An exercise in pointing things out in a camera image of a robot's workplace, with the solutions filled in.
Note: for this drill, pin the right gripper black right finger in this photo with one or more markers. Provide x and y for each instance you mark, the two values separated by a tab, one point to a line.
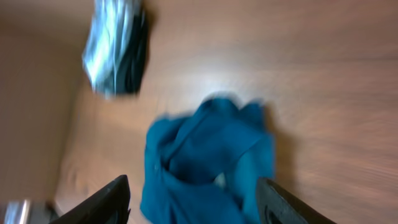
278	206

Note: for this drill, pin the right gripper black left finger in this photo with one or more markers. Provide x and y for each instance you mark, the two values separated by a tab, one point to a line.
108	205

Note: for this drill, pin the dark blue t-shirt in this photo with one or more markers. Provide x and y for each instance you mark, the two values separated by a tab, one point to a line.
203	167

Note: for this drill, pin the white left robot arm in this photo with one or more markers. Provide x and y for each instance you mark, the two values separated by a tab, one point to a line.
27	212

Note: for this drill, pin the folded black garment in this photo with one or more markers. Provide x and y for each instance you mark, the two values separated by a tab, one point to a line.
132	66

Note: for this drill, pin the folded light blue jeans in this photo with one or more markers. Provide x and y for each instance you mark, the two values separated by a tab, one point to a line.
106	47

